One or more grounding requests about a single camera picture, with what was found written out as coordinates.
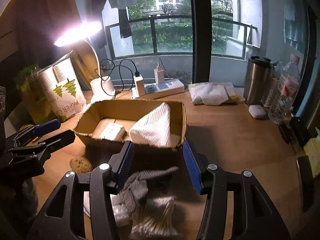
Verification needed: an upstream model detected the paper cup package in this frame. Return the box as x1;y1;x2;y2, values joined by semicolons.
36;54;87;121

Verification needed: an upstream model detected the cartoon tissue pack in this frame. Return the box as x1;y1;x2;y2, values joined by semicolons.
99;122;126;141

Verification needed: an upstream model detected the white wipes package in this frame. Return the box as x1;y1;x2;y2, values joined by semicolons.
188;82;245;106

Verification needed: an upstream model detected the hanging blue towel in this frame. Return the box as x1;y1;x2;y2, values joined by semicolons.
283;0;306;54

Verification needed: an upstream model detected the cotton swab bag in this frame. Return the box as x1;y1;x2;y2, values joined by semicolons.
129;196;181;239

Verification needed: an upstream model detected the white power strip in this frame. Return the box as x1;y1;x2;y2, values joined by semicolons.
131;79;185;100

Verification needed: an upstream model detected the white charger with black cable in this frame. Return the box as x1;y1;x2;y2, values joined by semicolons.
133;71;145;96

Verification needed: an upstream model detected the white towel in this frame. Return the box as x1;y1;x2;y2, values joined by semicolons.
129;102;171;147

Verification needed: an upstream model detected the white earbuds case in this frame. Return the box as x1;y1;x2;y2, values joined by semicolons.
248;105;267;119

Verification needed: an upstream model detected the brown plush toy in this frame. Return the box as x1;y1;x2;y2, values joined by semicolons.
69;157;93;174

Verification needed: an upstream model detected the black lamp cable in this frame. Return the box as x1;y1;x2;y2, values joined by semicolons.
94;58;139;97

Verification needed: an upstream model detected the grey dotted glove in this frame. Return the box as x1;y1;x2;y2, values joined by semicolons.
119;166;179;215

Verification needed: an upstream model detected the plastic water bottle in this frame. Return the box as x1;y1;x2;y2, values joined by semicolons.
268;54;300;124

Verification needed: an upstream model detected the steel thermos mug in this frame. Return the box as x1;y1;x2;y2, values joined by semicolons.
244;56;272;105

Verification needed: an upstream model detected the yellow tissue box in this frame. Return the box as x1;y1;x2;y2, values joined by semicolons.
304;127;320;178

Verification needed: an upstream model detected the white desk lamp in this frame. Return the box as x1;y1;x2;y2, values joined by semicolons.
54;21;116;103

